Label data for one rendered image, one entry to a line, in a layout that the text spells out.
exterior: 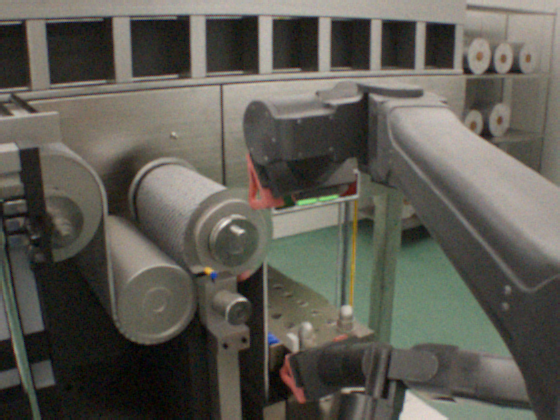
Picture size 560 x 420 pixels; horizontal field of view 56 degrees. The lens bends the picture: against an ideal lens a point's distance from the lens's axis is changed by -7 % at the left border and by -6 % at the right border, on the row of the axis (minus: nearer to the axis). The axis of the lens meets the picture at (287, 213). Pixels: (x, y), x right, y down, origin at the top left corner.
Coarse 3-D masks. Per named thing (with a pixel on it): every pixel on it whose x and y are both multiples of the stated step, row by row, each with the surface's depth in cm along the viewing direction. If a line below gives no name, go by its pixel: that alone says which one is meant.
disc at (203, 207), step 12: (216, 192) 78; (228, 192) 79; (240, 192) 80; (204, 204) 77; (216, 204) 78; (192, 216) 77; (264, 216) 83; (192, 228) 77; (192, 240) 78; (192, 252) 78; (264, 252) 85; (192, 264) 79; (240, 276) 84
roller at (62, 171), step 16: (48, 160) 64; (64, 160) 66; (48, 176) 65; (64, 176) 66; (80, 176) 67; (80, 192) 68; (96, 192) 69; (80, 208) 68; (96, 208) 69; (96, 224) 70; (80, 240) 69; (64, 256) 69
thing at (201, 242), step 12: (228, 204) 78; (240, 204) 79; (204, 216) 77; (216, 216) 78; (252, 216) 81; (204, 228) 77; (264, 228) 83; (204, 240) 78; (264, 240) 83; (204, 252) 78; (204, 264) 79; (216, 264) 80; (252, 264) 83
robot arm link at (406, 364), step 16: (400, 352) 62; (416, 352) 61; (400, 368) 61; (416, 368) 60; (432, 368) 60; (400, 384) 64; (352, 400) 63; (368, 400) 62; (384, 400) 62; (400, 400) 64; (352, 416) 62; (368, 416) 62; (384, 416) 61
